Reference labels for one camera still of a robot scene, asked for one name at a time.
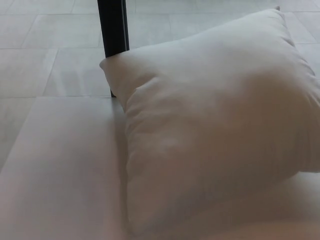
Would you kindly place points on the white square pillow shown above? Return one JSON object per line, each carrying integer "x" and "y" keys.
{"x": 200, "y": 130}

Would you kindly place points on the black metal post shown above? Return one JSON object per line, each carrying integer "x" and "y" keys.
{"x": 113, "y": 27}

